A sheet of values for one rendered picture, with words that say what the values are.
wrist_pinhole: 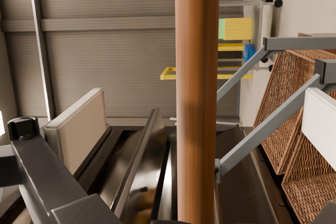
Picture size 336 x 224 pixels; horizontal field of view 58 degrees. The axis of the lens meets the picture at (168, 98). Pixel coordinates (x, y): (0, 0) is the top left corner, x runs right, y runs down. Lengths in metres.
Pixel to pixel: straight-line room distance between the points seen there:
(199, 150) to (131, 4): 7.87
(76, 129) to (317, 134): 0.13
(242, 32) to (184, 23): 6.15
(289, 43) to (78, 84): 7.88
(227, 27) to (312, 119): 6.13
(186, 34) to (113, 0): 7.97
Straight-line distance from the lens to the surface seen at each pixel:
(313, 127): 0.20
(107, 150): 1.65
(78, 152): 0.17
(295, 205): 1.20
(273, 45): 1.10
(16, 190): 1.46
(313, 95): 0.20
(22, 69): 9.31
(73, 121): 0.16
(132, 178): 1.09
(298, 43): 1.12
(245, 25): 6.36
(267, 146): 1.59
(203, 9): 0.20
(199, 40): 0.20
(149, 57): 8.07
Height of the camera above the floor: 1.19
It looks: 5 degrees up
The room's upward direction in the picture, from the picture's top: 90 degrees counter-clockwise
